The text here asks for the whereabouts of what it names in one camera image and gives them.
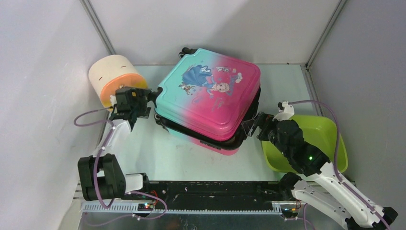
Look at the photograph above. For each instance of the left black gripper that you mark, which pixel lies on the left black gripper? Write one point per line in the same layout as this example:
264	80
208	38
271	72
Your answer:
140	96

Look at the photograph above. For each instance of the cream orange cylindrical container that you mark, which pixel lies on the cream orange cylindrical container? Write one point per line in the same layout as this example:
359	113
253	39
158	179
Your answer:
111	73

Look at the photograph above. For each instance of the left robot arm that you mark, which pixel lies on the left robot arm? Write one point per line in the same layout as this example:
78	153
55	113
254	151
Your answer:
100	174

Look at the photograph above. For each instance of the lime green plastic tray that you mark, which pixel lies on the lime green plastic tray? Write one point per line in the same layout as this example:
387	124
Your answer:
317	130

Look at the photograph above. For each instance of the grey cable duct strip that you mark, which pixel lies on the grey cable duct strip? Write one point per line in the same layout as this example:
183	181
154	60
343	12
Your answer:
138	208

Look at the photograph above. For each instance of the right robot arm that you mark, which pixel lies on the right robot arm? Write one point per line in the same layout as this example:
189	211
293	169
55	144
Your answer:
315	179

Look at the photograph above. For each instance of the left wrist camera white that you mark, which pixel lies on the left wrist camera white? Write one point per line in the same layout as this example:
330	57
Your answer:
113	101

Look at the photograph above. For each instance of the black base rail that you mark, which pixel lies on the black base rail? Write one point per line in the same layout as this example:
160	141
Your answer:
259	195

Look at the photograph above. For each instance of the pink teal cartoon suitcase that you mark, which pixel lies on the pink teal cartoon suitcase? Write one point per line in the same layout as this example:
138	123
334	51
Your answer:
206	97

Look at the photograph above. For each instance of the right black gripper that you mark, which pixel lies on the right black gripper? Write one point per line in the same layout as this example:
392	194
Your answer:
264	120

